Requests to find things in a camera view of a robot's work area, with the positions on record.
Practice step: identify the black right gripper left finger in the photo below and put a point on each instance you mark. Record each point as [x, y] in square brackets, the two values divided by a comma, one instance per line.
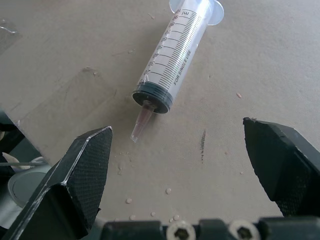
[75, 185]

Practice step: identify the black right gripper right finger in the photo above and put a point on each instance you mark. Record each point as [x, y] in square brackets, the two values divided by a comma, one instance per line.
[282, 165]

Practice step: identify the large clear plastic syringe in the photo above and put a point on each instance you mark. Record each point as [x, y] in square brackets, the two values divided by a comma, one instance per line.
[170, 60]

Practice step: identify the grey round robot body part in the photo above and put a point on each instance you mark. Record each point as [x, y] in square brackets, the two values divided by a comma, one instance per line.
[22, 187]

